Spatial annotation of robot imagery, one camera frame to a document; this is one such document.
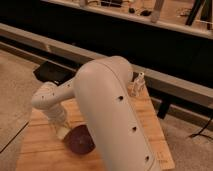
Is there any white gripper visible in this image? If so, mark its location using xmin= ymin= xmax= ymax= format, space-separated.
xmin=44 ymin=104 xmax=70 ymax=131

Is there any white sponge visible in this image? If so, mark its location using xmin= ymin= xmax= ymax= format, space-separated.
xmin=56 ymin=127 xmax=70 ymax=140

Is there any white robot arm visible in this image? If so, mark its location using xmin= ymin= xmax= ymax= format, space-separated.
xmin=32 ymin=56 xmax=162 ymax=171

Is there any dark ceramic bowl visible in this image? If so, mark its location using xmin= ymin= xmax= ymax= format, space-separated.
xmin=63 ymin=125 xmax=95 ymax=155

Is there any black flat object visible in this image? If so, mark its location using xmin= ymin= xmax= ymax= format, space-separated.
xmin=33 ymin=62 xmax=75 ymax=85

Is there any black cable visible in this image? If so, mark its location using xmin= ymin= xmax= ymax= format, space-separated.
xmin=188 ymin=109 xmax=213 ymax=140

